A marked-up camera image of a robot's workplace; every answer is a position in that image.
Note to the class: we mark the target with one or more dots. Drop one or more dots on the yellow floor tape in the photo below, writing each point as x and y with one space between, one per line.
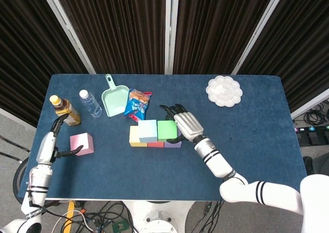
69 216

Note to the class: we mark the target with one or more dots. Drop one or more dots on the green cube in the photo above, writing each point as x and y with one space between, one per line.
166 130

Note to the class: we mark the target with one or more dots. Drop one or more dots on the white flower-shaped paint palette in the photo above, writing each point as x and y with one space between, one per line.
224 91

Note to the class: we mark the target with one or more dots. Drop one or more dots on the orange-red cube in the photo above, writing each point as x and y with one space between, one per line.
155 144

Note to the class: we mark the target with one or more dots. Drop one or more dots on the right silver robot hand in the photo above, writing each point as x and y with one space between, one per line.
189 125

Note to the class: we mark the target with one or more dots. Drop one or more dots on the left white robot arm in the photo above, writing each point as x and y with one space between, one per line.
38 184

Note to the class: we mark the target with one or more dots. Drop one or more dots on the yellow cube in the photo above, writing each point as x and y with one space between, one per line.
133 137

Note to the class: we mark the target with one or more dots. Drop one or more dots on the clear plastic water bottle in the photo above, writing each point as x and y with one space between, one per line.
91 105

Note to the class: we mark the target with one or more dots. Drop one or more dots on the blue snack bag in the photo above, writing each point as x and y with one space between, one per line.
136 104

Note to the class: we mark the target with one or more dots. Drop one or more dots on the blue table cloth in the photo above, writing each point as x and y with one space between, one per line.
138 171

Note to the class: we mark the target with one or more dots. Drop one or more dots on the purple cube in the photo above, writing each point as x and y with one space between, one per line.
172 145

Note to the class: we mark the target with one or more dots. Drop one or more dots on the amber tea bottle yellow label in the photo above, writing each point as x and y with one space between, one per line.
69 112

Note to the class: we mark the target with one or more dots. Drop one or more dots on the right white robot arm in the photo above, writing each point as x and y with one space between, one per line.
218 163

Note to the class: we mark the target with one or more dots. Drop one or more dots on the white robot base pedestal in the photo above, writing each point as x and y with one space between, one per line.
156 217

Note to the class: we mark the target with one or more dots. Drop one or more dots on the green circuit board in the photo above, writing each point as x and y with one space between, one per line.
119 226

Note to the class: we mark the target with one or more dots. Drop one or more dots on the black office chair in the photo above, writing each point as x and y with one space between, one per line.
320 164

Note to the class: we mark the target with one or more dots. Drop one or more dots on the light blue cube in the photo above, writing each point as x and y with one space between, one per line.
147 128

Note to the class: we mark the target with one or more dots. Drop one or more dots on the pink cube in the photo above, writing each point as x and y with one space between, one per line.
84 143

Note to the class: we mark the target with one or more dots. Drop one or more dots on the mint green dustpan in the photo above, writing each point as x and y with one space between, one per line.
114 101

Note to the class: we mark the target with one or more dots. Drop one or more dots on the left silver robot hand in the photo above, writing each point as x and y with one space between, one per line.
46 148

